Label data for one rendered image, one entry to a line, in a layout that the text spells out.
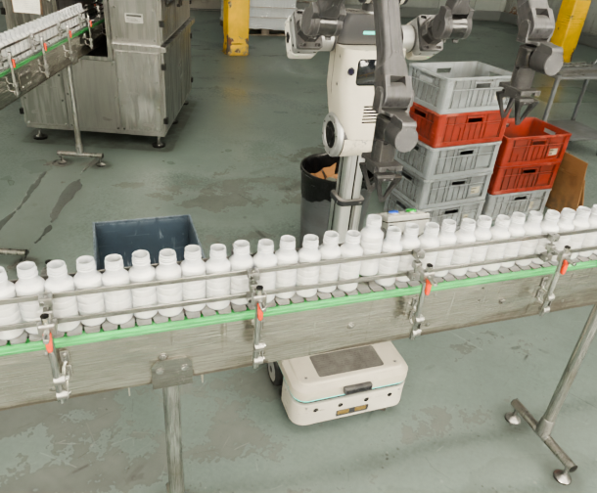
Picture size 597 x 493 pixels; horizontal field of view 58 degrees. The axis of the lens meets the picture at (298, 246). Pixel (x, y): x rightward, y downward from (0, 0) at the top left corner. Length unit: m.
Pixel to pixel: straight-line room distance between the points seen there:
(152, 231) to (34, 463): 1.03
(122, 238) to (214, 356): 0.65
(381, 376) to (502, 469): 0.61
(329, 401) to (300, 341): 0.87
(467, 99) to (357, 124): 1.80
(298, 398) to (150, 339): 1.03
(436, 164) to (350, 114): 1.85
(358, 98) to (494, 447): 1.56
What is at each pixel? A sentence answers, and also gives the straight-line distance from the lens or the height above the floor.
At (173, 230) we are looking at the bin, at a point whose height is 0.90.
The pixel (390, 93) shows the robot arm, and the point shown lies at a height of 1.52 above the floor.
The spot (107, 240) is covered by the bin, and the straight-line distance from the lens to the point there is 1.89.
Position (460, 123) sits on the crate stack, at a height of 0.81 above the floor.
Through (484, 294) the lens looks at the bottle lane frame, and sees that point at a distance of 1.68.
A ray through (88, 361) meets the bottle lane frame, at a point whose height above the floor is 0.93.
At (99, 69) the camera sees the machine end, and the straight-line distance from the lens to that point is 4.96.
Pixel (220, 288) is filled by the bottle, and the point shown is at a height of 1.07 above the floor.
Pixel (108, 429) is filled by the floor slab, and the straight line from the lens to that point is 2.44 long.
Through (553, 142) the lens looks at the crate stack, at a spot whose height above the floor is 0.60.
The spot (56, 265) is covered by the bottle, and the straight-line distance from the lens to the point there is 1.28.
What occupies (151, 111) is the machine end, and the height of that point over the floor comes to 0.35.
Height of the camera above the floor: 1.83
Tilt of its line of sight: 31 degrees down
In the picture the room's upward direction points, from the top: 5 degrees clockwise
